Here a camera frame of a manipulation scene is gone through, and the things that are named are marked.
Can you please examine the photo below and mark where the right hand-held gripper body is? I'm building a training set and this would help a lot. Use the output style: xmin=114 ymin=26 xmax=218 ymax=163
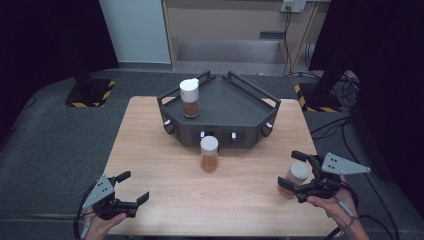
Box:
xmin=294 ymin=152 xmax=372 ymax=204

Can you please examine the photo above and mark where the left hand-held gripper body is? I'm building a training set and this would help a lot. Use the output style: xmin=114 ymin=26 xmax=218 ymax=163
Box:
xmin=81 ymin=174 xmax=139 ymax=221

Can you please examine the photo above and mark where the white-capped spice jar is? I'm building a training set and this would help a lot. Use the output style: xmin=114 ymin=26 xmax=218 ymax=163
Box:
xmin=199 ymin=135 xmax=220 ymax=174
xmin=179 ymin=77 xmax=201 ymax=119
xmin=278 ymin=162 xmax=311 ymax=199

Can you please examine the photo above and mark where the dark grey corner rack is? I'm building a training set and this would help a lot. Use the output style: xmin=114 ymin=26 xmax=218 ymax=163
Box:
xmin=157 ymin=69 xmax=282 ymax=149

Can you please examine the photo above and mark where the person's left hand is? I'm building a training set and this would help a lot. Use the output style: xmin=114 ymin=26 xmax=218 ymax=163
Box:
xmin=81 ymin=208 xmax=128 ymax=240

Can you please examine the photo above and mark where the person's right hand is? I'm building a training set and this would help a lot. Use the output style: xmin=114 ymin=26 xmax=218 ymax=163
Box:
xmin=306 ymin=176 xmax=359 ymax=224

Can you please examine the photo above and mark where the black stand striped base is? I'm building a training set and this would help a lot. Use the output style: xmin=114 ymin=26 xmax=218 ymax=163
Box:
xmin=293 ymin=49 xmax=354 ymax=113
xmin=64 ymin=56 xmax=117 ymax=109

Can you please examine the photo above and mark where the black curtain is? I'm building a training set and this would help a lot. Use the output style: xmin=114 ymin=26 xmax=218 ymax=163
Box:
xmin=309 ymin=0 xmax=424 ymax=214
xmin=0 ymin=0 xmax=119 ymax=148

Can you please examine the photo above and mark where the white panel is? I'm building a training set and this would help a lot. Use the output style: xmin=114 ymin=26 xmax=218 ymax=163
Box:
xmin=98 ymin=0 xmax=173 ymax=65

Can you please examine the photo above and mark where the wooden cabinet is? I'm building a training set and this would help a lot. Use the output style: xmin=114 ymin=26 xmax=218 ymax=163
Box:
xmin=162 ymin=0 xmax=331 ymax=76

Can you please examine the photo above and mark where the long black floor cable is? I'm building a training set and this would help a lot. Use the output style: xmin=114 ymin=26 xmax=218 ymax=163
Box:
xmin=340 ymin=118 xmax=401 ymax=240

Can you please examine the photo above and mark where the left hand-held gripper cable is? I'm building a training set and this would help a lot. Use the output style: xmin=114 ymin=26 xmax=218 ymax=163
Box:
xmin=73 ymin=184 xmax=96 ymax=239

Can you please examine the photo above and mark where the hand-held gripper cable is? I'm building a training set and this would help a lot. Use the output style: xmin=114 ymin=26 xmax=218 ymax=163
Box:
xmin=73 ymin=184 xmax=96 ymax=239
xmin=323 ymin=184 xmax=398 ymax=240

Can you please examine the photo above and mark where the right hand-held gripper cable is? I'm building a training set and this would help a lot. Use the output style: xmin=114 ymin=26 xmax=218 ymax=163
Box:
xmin=323 ymin=184 xmax=398 ymax=240

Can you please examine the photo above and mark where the tangle of black cables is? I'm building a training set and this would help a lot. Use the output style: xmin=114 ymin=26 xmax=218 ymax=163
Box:
xmin=333 ymin=71 xmax=361 ymax=109

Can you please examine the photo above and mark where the black socket cable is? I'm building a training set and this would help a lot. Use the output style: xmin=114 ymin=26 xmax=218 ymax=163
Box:
xmin=282 ymin=6 xmax=294 ymax=76

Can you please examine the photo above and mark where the white wall socket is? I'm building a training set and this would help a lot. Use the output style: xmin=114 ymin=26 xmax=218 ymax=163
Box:
xmin=280 ymin=0 xmax=307 ymax=14

